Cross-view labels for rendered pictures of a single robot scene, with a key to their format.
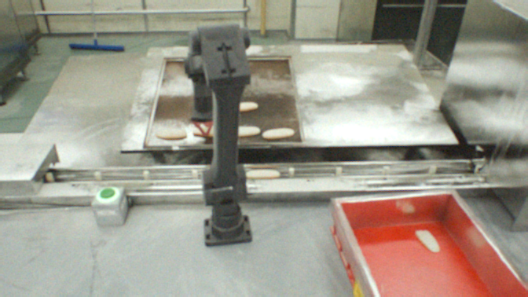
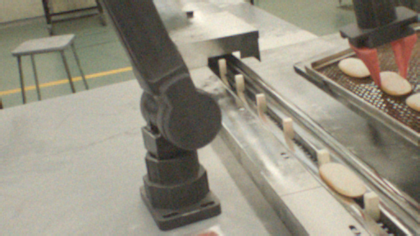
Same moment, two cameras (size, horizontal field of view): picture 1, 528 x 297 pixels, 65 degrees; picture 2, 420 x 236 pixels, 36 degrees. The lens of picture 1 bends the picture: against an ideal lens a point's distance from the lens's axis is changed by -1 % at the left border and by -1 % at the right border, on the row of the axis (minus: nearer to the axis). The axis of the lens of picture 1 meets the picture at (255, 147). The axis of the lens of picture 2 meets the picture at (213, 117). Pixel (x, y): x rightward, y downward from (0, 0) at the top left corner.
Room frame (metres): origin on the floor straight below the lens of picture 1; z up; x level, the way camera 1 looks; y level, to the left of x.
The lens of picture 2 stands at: (0.71, -0.72, 1.22)
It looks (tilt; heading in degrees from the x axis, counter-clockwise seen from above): 20 degrees down; 81
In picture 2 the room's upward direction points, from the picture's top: 8 degrees counter-clockwise
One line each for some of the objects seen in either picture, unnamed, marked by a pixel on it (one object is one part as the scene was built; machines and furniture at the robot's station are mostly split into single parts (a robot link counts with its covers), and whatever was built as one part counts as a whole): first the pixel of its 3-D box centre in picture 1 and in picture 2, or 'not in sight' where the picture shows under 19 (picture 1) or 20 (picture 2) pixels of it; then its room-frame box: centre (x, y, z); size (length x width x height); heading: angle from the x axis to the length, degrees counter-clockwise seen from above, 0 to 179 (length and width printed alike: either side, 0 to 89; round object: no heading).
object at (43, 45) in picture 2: not in sight; (52, 78); (0.35, 3.32, 0.23); 0.36 x 0.36 x 0.46; 79
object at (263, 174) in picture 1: (262, 174); (340, 177); (0.97, -0.02, 0.86); 0.10 x 0.04 x 0.01; 92
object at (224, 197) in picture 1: (221, 192); (179, 120); (0.79, 0.08, 0.94); 0.09 x 0.05 x 0.10; 14
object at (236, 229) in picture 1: (226, 221); (175, 178); (0.77, 0.07, 0.86); 0.12 x 0.09 x 0.08; 98
